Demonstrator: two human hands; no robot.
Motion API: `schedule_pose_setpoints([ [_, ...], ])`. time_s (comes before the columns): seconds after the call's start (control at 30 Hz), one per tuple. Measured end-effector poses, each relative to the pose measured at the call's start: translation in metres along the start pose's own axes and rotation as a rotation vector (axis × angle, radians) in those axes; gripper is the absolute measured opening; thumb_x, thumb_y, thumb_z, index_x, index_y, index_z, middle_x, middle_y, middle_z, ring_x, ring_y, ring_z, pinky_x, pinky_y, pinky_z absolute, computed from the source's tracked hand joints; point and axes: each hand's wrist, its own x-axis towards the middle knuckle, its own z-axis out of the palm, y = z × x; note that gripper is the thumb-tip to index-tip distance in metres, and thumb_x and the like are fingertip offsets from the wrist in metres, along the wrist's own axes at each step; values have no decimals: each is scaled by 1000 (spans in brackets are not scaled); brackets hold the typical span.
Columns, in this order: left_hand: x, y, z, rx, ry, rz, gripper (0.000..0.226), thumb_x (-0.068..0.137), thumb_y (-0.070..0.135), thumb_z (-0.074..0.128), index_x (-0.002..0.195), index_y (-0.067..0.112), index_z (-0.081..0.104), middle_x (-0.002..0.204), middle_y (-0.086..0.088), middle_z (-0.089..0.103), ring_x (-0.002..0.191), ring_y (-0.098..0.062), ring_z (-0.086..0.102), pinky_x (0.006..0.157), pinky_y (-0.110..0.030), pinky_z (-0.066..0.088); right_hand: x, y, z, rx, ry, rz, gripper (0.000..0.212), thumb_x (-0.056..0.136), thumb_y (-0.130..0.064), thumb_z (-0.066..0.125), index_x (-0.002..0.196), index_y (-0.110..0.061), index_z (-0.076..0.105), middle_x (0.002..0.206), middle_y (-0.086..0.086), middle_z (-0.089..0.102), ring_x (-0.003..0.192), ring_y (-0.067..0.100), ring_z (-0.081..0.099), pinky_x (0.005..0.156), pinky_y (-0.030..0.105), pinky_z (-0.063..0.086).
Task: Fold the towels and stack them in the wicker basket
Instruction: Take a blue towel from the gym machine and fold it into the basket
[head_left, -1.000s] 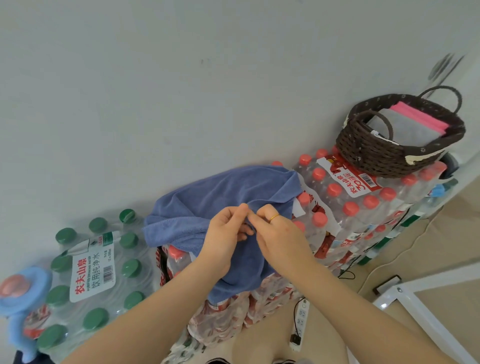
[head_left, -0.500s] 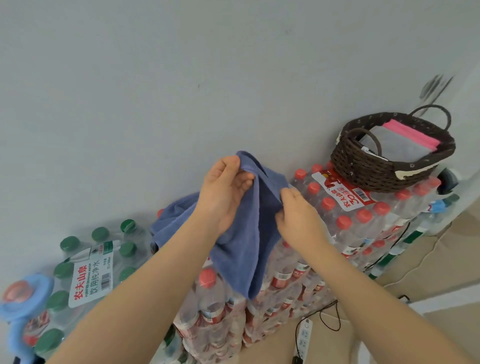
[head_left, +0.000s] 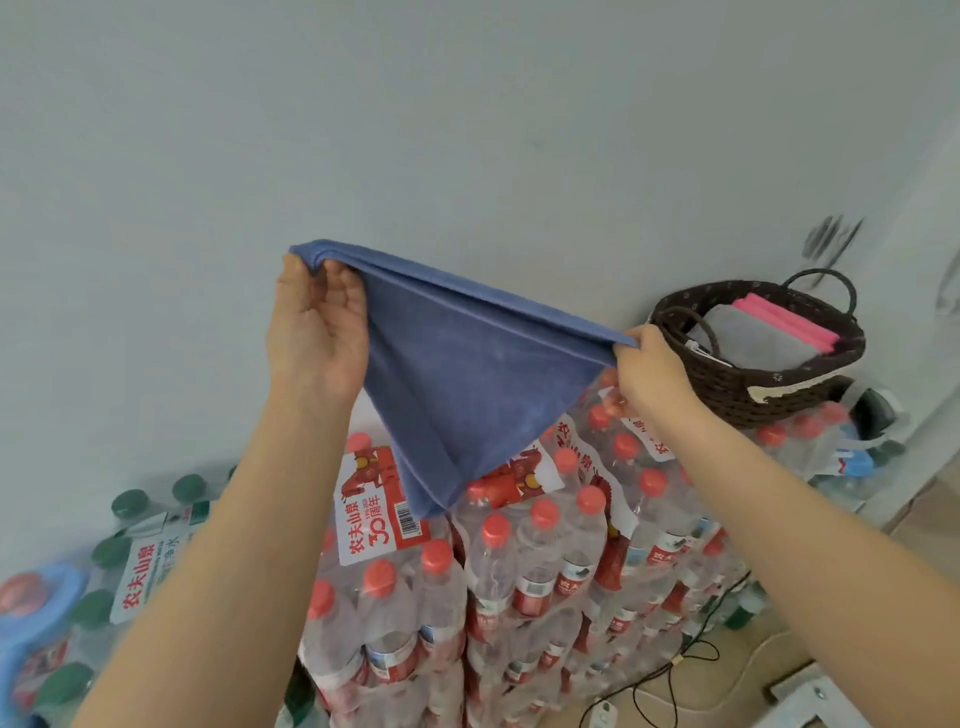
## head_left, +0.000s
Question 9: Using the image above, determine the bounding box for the person's right hand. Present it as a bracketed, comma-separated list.
[611, 323, 703, 429]

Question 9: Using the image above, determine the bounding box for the person's left hand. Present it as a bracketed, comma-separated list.
[266, 253, 370, 410]

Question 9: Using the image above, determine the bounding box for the brown woven basket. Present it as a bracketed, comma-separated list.
[648, 268, 868, 430]

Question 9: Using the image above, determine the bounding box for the grey towel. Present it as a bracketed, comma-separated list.
[686, 303, 826, 373]

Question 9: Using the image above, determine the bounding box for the pink towel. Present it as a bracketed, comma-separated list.
[743, 292, 841, 348]
[731, 298, 835, 355]

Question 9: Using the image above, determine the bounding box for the blue towel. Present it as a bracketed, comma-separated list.
[288, 239, 640, 520]

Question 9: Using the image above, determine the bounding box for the person's left forearm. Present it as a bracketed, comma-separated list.
[74, 389, 361, 728]

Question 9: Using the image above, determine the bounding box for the person's right forearm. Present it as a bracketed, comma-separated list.
[659, 397, 960, 728]

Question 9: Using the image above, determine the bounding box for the black bag white rim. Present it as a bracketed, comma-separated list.
[832, 378, 913, 455]

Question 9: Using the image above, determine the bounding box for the stack of bottled water packs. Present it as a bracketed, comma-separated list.
[0, 367, 909, 728]

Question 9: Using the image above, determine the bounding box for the blue lidded water jug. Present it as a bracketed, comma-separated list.
[0, 562, 91, 728]

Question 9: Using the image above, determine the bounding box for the black cable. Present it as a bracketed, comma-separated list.
[577, 569, 753, 728]

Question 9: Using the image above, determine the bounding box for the white cable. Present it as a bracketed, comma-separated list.
[674, 629, 796, 714]

